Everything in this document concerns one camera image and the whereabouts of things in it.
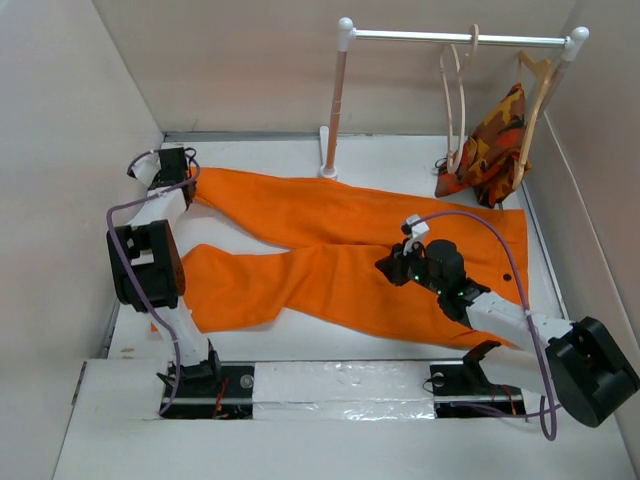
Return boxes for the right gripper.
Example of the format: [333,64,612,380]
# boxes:
[373,238,444,296]

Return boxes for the orange trousers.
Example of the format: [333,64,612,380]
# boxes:
[182,168,529,347]

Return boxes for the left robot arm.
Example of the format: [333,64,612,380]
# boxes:
[106,147,223,397]

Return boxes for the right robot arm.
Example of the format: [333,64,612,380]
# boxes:
[375,240,639,428]

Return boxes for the empty wooden hanger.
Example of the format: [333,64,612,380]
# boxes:
[439,24,480,174]

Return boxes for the wooden hanger with garment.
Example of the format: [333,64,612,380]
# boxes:
[512,50,554,190]

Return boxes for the orange camouflage garment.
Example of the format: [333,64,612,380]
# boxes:
[435,82,527,208]

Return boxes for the white clothes rack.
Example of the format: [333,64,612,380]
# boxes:
[319,17,590,180]

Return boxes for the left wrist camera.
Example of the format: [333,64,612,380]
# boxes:
[127,150,160,188]

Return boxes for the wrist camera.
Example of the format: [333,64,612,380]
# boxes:
[127,150,160,188]
[401,214,430,256]

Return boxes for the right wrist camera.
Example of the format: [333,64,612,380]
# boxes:
[401,214,430,256]

